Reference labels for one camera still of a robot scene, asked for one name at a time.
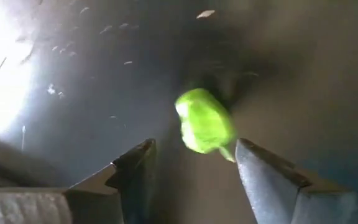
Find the small green toy pepper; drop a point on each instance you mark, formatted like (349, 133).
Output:
(204, 124)

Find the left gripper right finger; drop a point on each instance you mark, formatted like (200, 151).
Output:
(269, 193)

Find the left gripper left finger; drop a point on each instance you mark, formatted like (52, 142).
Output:
(135, 186)

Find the black table mat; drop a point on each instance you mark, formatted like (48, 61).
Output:
(104, 93)

